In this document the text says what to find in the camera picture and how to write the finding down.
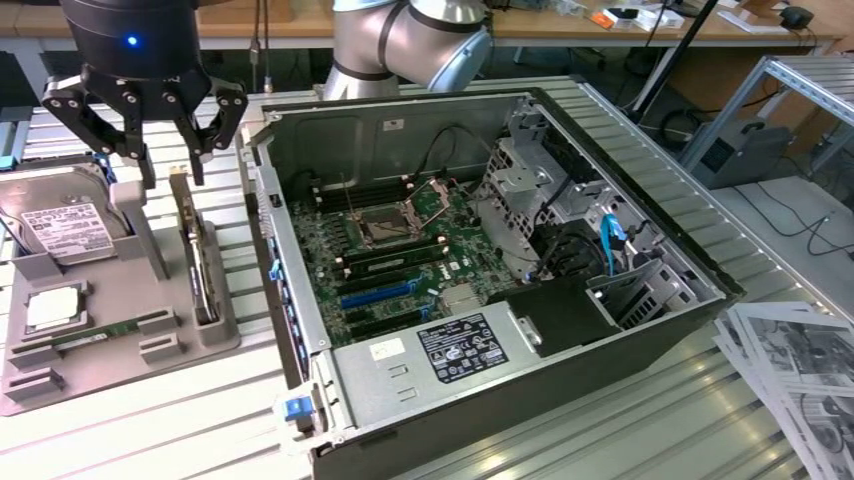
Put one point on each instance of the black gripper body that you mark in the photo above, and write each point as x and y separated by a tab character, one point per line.
134	30

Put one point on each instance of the graphics card with metal bracket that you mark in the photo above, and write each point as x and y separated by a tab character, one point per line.
196	240

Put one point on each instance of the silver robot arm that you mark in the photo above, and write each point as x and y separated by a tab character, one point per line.
414	45

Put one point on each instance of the small blue plastic piece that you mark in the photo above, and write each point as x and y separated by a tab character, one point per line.
6	164

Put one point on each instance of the silver hard disk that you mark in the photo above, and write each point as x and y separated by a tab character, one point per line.
54	200

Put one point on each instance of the black RAM slot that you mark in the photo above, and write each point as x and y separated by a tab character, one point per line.
361	186
364	197

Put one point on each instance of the thin locking lever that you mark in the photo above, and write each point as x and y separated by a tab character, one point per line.
349	197

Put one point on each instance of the blue card retention clip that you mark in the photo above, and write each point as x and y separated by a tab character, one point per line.
273	272

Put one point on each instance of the CPU socket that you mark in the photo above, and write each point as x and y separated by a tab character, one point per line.
384	230

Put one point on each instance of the metal socket cover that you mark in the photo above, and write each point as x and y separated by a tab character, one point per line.
430	200

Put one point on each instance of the green RAM stick in slot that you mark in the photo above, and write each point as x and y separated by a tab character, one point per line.
394	260

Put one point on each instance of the grey parts rack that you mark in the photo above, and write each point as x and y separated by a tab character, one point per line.
121	295

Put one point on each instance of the black expansion slot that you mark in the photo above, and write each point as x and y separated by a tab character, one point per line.
373	286
381	330
384	316

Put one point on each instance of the silver CPU chip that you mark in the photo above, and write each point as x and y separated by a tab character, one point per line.
57	310

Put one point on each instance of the blue expansion slot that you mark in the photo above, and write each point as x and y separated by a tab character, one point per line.
377	298

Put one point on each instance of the silver perforated drive cage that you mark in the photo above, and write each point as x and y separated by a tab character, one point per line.
514	185

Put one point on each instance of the green motherboard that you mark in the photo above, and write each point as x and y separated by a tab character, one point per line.
481	255

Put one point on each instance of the silver chipset heatsink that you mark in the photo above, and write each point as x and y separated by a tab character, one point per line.
462	300

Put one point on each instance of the long wooden desk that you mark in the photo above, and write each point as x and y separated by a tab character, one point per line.
575	25

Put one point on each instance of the small orange box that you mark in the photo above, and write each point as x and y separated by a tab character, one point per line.
603	19

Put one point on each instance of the blue case latch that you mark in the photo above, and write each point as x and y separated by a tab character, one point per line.
296	409

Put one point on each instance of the silver power supply unit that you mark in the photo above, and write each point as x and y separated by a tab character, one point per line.
388	390

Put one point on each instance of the black plastic shroud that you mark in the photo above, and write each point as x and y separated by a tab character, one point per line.
561	315

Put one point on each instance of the white box with black print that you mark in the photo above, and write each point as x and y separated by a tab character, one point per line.
651	19

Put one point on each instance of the black slanted pole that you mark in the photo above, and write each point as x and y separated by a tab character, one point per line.
675	55

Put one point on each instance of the grey slotted disk bay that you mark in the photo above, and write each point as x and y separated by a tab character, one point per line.
641	295

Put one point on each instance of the open black PC case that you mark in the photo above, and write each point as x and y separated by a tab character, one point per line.
534	415

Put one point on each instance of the dark grey floor unit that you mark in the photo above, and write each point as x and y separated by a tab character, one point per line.
755	150

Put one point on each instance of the white flat box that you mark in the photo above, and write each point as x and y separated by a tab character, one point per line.
755	24

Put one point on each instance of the small black desk device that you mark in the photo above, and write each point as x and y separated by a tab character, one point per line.
796	16

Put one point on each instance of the printed paper sheets stack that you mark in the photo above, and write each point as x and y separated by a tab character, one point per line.
801	360

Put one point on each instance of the grey metal bracket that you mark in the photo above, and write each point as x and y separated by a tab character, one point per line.
14	117

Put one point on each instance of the blue disk rail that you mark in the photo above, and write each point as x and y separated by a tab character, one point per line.
107	167

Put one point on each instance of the aluminium profile frame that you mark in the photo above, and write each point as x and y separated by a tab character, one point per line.
801	82

